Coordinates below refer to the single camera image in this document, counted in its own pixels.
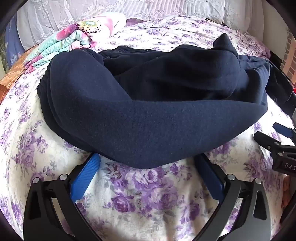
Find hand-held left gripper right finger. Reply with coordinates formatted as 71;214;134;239
195;153;271;241

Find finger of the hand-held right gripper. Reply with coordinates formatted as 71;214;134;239
254;132;296;160
273;122;296;139

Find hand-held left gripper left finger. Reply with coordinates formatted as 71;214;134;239
23;153;101;241

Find navy blue pants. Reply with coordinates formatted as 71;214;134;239
37;33;271;169

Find person's right hand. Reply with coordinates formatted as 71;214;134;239
282;175;296;214

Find dark cloth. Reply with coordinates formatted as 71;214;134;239
266;59;296;115

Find purple floral bed sheet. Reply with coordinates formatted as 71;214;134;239
0;15;296;241

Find purple patterned pillow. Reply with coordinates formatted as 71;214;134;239
240;32;271;58

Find white cloth bundle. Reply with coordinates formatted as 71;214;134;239
223;0;266;41

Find orange brown patterned blanket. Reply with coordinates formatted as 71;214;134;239
0;45;37;102

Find folded colourful floral quilt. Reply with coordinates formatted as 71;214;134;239
23;12;127;72

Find plain purple cloth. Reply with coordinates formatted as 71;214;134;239
126;17;148;27

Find white lace cover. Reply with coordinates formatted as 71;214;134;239
16;0;226;47

